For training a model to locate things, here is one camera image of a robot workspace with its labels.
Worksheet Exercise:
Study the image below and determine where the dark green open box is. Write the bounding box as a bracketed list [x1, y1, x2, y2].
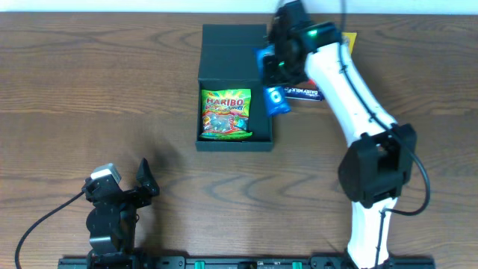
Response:
[195, 24, 273, 152]

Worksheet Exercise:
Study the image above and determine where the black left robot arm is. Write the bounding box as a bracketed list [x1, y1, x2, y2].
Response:
[81, 158, 160, 268]

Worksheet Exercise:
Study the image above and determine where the blue Dairy Milk chocolate bar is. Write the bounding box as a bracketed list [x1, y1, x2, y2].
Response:
[284, 87, 324, 102]

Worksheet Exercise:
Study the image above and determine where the blue Oreo cookie pack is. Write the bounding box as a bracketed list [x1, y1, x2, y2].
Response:
[255, 45, 291, 117]

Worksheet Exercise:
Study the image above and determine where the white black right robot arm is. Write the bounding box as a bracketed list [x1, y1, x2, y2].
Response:
[258, 1, 419, 268]

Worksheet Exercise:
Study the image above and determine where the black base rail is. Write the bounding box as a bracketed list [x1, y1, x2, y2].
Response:
[58, 255, 437, 269]

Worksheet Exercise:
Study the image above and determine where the green Haribo gummy bag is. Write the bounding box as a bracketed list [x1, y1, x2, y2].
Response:
[200, 89, 252, 140]

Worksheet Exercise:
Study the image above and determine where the yellow Hacks candy bag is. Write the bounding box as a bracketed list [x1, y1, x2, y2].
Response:
[342, 32, 357, 54]

